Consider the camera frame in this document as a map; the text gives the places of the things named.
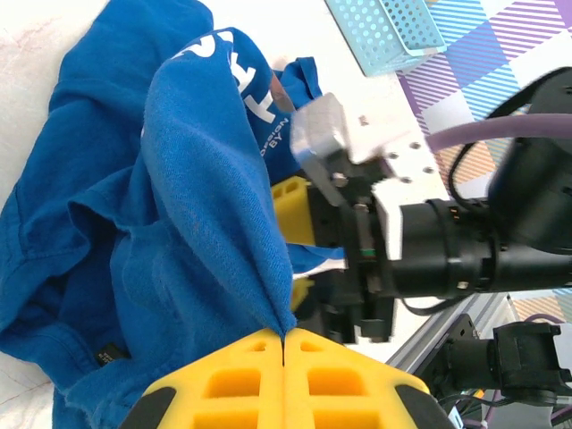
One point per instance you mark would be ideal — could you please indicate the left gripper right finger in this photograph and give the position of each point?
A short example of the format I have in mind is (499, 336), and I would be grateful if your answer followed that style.
(339, 389)

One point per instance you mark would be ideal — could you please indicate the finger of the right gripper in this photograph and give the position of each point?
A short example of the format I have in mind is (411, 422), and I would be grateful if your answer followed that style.
(300, 292)
(295, 210)

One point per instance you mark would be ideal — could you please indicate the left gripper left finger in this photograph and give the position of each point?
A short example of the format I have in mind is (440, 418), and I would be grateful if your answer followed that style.
(232, 389)

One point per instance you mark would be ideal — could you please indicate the blue t-shirt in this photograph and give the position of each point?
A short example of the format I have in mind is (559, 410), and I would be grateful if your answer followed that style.
(156, 201)

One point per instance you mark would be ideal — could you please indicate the light blue plastic basket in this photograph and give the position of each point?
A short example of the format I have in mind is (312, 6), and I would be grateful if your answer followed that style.
(384, 31)

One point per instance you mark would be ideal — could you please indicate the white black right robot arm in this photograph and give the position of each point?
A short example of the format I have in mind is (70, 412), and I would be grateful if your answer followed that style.
(527, 357)

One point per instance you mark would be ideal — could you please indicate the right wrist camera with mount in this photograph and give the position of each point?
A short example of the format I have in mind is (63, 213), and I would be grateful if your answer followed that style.
(322, 129)

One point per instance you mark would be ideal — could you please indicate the long aluminium base rail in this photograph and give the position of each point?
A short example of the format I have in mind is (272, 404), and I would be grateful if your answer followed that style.
(424, 348)

